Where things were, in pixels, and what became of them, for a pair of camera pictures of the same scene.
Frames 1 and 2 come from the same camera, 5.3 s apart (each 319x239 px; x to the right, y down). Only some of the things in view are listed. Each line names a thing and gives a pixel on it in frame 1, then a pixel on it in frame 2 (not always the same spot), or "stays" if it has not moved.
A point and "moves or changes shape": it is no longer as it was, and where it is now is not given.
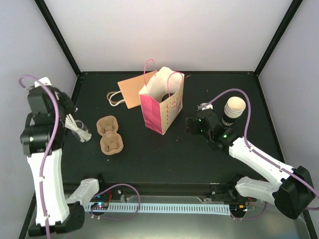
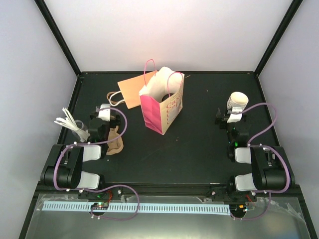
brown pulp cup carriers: (111, 142) stays
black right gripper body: (195, 130) → (222, 126)
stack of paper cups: (233, 109) moves or changes shape
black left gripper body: (70, 106) → (115, 121)
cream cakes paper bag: (161, 97) stays
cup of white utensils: (71, 124) stays
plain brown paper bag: (129, 92) stays
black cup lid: (165, 96) stays
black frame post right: (292, 11) stays
